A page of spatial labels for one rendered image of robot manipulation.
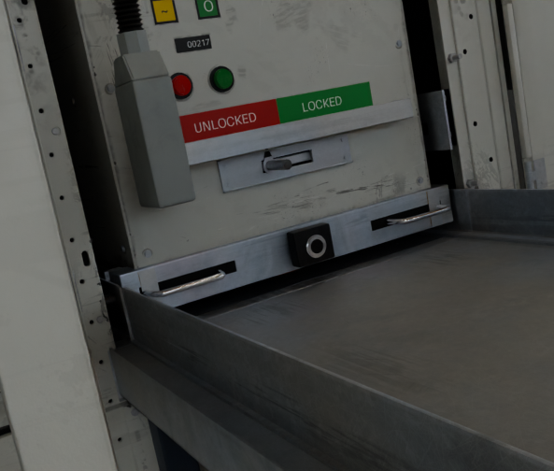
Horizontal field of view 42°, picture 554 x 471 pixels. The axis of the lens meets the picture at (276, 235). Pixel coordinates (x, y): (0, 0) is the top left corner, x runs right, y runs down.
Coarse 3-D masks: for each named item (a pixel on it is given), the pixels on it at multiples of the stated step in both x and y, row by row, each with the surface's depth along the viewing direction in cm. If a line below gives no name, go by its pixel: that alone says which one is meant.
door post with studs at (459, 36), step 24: (432, 0) 112; (456, 0) 109; (432, 24) 114; (456, 24) 110; (456, 48) 110; (456, 72) 111; (480, 72) 113; (456, 96) 111; (480, 96) 113; (456, 120) 111; (480, 120) 113; (480, 144) 113; (456, 168) 117; (480, 168) 114
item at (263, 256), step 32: (416, 192) 113; (448, 192) 115; (352, 224) 106; (384, 224) 109; (416, 224) 112; (192, 256) 95; (224, 256) 97; (256, 256) 99; (288, 256) 102; (128, 288) 91; (160, 288) 93; (192, 288) 95; (224, 288) 97
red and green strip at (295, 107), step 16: (288, 96) 102; (304, 96) 103; (320, 96) 104; (336, 96) 105; (352, 96) 107; (368, 96) 108; (208, 112) 96; (224, 112) 97; (240, 112) 98; (256, 112) 99; (272, 112) 101; (288, 112) 102; (304, 112) 103; (320, 112) 104; (336, 112) 105; (192, 128) 95; (208, 128) 96; (224, 128) 97; (240, 128) 98; (256, 128) 100
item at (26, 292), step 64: (0, 0) 23; (0, 64) 23; (0, 128) 23; (0, 192) 23; (0, 256) 24; (64, 256) 24; (0, 320) 24; (64, 320) 24; (0, 384) 24; (64, 384) 25; (64, 448) 25
